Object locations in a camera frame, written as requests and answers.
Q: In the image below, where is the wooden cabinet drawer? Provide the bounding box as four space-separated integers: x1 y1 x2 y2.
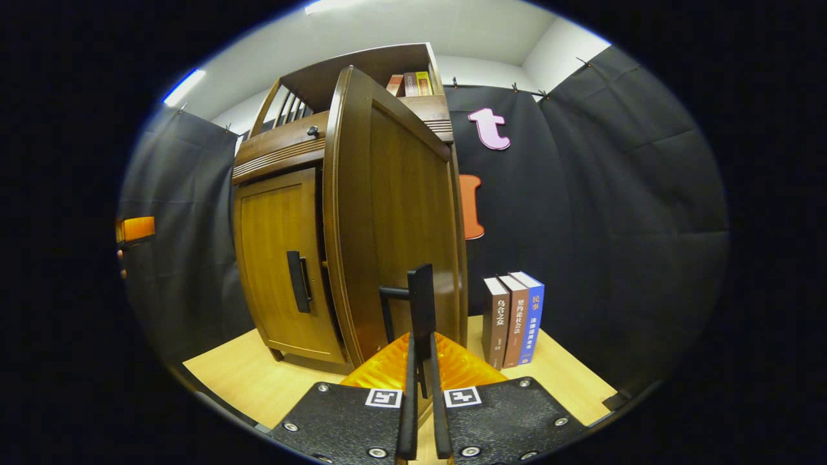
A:
233 95 453 172

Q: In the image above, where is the reddish brown book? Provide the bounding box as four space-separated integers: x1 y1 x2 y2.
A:
497 274 529 369

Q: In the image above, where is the black backdrop cloth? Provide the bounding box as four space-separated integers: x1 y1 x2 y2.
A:
116 45 731 395

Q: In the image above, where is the black door handle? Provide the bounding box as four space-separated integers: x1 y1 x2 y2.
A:
379 263 435 398
287 251 313 314

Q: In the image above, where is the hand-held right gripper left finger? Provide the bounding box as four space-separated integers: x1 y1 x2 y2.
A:
270 333 419 465

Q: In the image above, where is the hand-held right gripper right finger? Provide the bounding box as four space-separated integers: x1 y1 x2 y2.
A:
428 331 587 462

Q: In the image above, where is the blue book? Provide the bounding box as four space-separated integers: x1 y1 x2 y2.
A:
510 271 545 366

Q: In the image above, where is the wooden shoe cabinet door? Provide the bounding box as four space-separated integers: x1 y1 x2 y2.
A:
233 168 350 366
322 65 469 417

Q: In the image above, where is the large ceiling light panel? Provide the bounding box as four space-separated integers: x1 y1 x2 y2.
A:
304 0 362 15

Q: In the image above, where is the narrow ceiling light strip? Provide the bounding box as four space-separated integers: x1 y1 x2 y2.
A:
162 68 207 107

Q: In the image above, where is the wooden double-door shoe cabinet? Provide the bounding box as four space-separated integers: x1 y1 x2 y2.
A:
231 43 469 375

